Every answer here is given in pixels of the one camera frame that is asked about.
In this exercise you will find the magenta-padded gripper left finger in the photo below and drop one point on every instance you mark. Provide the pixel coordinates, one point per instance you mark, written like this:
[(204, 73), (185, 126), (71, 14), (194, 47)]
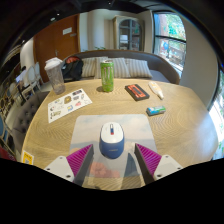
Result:
[(61, 167)]

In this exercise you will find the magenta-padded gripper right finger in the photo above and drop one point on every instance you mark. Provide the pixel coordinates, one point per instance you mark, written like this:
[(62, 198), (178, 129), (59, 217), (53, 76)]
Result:
[(165, 166)]

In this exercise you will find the white and blue computer mouse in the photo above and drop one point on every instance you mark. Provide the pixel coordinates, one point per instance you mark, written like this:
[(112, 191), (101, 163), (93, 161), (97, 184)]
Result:
[(111, 141)]

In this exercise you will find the pale sky-print mouse pad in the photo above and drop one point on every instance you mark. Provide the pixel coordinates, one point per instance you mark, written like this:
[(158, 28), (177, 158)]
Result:
[(86, 131)]

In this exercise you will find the yellow code card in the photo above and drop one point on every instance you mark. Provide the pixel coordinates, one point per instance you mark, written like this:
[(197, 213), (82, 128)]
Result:
[(27, 157)]

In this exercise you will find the small teal box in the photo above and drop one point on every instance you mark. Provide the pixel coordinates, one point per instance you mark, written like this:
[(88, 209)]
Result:
[(155, 110)]

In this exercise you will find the red fabric item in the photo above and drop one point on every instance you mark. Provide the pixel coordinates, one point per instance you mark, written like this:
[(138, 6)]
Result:
[(6, 154)]

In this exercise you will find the grey tufted armchair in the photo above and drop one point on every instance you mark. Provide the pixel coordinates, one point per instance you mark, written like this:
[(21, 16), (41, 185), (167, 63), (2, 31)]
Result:
[(28, 115)]

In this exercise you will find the white sticker sheet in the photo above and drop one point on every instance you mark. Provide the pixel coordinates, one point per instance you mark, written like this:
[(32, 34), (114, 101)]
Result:
[(68, 105)]

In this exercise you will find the black-framed window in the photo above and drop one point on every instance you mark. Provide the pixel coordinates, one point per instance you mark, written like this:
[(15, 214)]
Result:
[(170, 41), (218, 123)]

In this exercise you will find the small white tube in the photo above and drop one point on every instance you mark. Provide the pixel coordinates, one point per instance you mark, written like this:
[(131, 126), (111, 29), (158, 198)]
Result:
[(156, 90)]

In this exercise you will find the flat black and red box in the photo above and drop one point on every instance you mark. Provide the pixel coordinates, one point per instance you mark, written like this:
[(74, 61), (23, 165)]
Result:
[(137, 92)]

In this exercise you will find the clear shaker bottle white lid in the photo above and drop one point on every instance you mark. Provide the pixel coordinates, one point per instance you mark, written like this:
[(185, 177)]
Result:
[(56, 78)]

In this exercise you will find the group of white chairs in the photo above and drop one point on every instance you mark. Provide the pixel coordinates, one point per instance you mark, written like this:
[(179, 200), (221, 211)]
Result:
[(31, 78)]

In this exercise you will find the grey curved sofa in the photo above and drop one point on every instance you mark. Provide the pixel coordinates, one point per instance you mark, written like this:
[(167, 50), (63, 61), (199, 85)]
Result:
[(163, 68)]

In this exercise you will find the black and orange backpack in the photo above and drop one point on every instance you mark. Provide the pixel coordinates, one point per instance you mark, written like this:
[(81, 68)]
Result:
[(73, 68)]

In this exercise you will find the striped beige cushion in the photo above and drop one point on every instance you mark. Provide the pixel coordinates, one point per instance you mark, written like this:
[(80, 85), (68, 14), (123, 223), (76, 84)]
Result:
[(120, 67), (89, 67), (140, 68)]

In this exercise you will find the green drink can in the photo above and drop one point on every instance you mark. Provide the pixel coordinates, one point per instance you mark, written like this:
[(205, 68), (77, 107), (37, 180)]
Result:
[(107, 76)]

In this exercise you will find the person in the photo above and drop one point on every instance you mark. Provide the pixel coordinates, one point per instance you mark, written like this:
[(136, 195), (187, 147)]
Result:
[(22, 72)]

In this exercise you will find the brown wooden door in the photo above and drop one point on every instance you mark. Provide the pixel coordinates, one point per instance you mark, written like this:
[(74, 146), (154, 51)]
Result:
[(53, 43)]

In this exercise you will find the glass-door cabinet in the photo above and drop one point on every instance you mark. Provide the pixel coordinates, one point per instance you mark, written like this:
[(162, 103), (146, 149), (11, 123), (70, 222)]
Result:
[(129, 33)]

